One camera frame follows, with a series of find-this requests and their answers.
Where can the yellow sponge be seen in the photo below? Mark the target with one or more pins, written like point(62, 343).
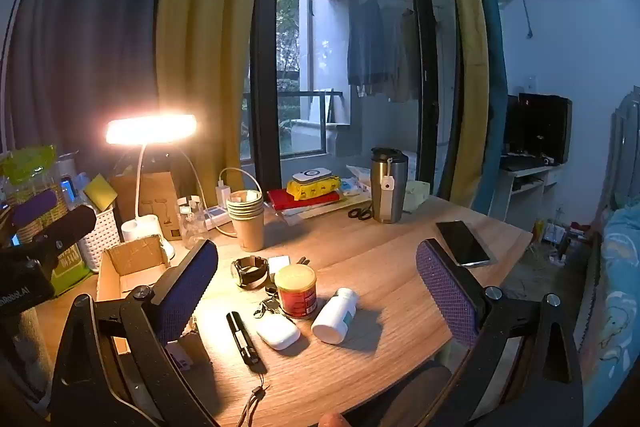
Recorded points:
point(100, 192)

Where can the printed teal blanket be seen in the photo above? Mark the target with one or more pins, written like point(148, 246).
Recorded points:
point(617, 307)

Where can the black scissors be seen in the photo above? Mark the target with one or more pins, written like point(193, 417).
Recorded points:
point(362, 213)

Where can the yellow wipes packet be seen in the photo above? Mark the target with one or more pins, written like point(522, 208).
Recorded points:
point(312, 191)

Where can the black television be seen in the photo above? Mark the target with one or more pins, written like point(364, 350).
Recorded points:
point(542, 127)

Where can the hanging blue shirt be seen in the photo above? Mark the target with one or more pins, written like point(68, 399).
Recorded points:
point(367, 47)

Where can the teal curtain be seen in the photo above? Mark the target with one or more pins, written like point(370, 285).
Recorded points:
point(497, 107)

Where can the stack of paper bowls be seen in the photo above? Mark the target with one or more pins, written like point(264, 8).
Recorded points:
point(246, 219)

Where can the hanging grey garment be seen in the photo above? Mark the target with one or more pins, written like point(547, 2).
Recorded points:
point(405, 57)

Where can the white desk lamp base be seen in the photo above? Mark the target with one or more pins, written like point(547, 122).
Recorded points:
point(150, 129)

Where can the white television cabinet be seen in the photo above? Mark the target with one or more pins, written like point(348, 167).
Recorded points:
point(505, 192)

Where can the white earbuds case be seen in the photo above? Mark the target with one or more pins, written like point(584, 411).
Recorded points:
point(277, 332)

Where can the white charger plug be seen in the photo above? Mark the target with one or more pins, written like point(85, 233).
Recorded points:
point(223, 194)

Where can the steel travel tumbler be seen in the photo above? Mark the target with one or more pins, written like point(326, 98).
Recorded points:
point(387, 192)

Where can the white power strip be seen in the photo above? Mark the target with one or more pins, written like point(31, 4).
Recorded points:
point(217, 217)

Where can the black sliding door frame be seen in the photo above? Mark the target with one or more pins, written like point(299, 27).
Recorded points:
point(265, 57)

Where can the blue grey curtain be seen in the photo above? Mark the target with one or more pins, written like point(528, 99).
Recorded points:
point(75, 32)

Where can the bunch of keys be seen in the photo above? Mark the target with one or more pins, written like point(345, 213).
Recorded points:
point(267, 304)

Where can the black smartphone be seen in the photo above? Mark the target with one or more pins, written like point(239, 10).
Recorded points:
point(462, 242)

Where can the grey padded headboard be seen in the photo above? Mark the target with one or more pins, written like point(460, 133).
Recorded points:
point(625, 147)

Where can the pale green tissue box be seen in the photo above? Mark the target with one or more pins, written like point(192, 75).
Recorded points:
point(417, 197)

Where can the white power bank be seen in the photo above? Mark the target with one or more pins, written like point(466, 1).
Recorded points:
point(312, 174)

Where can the white blue packet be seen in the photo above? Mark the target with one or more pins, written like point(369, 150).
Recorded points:
point(359, 182)

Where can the white woven plastic basket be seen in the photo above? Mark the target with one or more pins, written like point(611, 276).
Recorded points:
point(102, 237)

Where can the brown lamp packaging box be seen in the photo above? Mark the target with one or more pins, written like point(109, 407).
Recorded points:
point(155, 197)

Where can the green packet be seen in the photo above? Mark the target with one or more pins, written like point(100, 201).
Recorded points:
point(70, 269)

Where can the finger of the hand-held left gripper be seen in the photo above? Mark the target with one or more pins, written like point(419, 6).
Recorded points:
point(65, 227)
point(35, 207)

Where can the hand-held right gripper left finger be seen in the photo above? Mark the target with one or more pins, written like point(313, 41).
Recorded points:
point(187, 294)

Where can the green plastic bag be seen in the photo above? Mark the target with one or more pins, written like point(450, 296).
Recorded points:
point(27, 164)

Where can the small white box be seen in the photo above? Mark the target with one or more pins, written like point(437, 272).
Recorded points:
point(279, 264)

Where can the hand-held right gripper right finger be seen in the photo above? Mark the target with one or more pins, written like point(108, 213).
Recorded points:
point(445, 292)

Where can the yellow curtain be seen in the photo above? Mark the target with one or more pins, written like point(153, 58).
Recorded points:
point(210, 32)
point(472, 57)

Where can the white pill bottle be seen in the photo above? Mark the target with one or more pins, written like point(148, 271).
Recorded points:
point(332, 319)

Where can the cardboard box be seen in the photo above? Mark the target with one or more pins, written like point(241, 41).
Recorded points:
point(125, 262)

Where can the red can yellow lid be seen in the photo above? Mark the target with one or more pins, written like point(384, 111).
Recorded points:
point(296, 297)

